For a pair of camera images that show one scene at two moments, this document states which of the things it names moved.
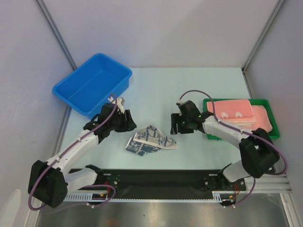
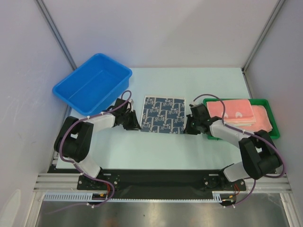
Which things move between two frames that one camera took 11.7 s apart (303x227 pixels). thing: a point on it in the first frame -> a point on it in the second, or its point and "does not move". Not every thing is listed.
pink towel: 262,120 does not move
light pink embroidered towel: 241,121 does not move
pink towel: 236,109 does not move
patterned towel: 146,140 -> 162,114
